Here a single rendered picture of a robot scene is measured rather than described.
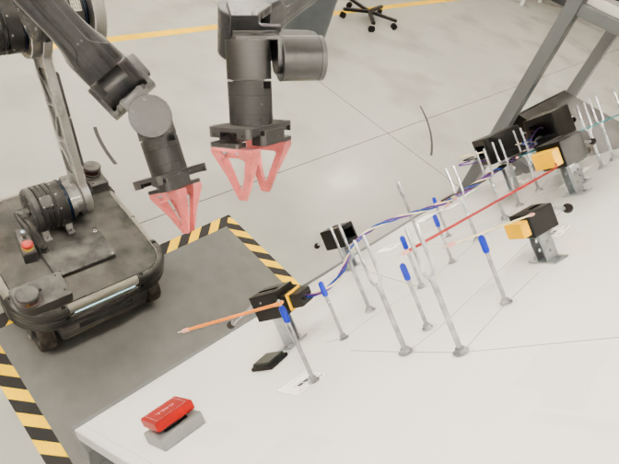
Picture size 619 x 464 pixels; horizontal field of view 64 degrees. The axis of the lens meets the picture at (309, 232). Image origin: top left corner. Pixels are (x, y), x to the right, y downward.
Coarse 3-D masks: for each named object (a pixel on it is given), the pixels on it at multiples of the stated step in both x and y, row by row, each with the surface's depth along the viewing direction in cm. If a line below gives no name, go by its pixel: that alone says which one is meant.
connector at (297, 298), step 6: (300, 288) 72; (306, 288) 72; (294, 294) 71; (300, 294) 70; (294, 300) 71; (300, 300) 70; (306, 300) 71; (288, 306) 72; (294, 306) 71; (300, 306) 71
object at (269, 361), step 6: (264, 354) 72; (270, 354) 71; (276, 354) 70; (282, 354) 71; (258, 360) 71; (264, 360) 70; (270, 360) 69; (276, 360) 69; (258, 366) 70; (264, 366) 69; (270, 366) 68
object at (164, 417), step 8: (168, 400) 62; (176, 400) 61; (184, 400) 60; (160, 408) 61; (168, 408) 60; (176, 408) 59; (184, 408) 59; (192, 408) 59; (144, 416) 60; (152, 416) 59; (160, 416) 58; (168, 416) 58; (176, 416) 58; (184, 416) 60; (144, 424) 60; (152, 424) 57; (160, 424) 57; (168, 424) 57
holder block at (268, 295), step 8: (264, 288) 77; (272, 288) 75; (280, 288) 72; (288, 288) 74; (256, 296) 74; (264, 296) 73; (272, 296) 72; (256, 304) 74; (264, 304) 73; (256, 312) 75; (264, 312) 74; (272, 312) 73; (288, 312) 72; (264, 320) 74
